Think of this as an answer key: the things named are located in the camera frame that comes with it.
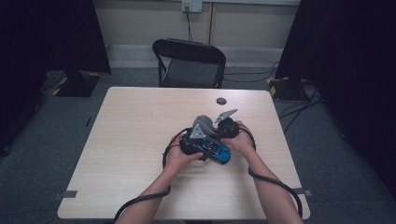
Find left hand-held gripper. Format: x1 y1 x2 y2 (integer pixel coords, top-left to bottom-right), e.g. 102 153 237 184
179 123 207 157

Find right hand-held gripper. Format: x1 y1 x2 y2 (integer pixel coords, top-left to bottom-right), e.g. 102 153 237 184
214 108 241 139

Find gray fuzzy cloth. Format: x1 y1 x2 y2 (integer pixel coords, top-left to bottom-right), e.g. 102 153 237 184
193 114 219 138

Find blue and black toy car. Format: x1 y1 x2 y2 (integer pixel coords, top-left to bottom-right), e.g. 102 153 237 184
194 135 232 165

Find person's right hand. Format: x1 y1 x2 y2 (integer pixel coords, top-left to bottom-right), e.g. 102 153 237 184
220 122 256 158

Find person's left hand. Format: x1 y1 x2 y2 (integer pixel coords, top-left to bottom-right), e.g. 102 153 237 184
163 136 204 178

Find black stand base yellow stripes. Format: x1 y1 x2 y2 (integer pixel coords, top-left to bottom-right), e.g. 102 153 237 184
265 77 310 102
51 70 102 98

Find black folding chair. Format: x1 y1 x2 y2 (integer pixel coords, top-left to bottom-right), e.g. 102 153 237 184
151 37 227 90

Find gray tape mark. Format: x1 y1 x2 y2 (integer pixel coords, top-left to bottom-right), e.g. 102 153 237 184
53 189 78 201
292 187 312 197

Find black curtain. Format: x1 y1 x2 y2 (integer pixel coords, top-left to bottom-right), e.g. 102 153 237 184
0 0 112 157
275 0 396 200

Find left hand-held gripper black cable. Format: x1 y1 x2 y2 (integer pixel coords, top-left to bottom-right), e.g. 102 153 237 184
112 127 191 224

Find hand-held gripper black cable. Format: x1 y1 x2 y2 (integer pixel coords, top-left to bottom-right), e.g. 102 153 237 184
237 123 304 219
112 127 191 224

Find black floor cable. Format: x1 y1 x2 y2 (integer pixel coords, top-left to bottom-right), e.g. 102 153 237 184
223 61 280 84

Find right hand-held gripper black cable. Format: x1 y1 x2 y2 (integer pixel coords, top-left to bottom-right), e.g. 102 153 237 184
237 123 304 219

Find bundle of black floor cables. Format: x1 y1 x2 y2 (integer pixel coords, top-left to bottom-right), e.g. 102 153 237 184
277 83 322 135

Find black power cable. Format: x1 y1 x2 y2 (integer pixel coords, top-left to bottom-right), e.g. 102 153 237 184
185 7 193 42

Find white wall outlet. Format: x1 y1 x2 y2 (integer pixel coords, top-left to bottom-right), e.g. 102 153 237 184
181 0 204 13

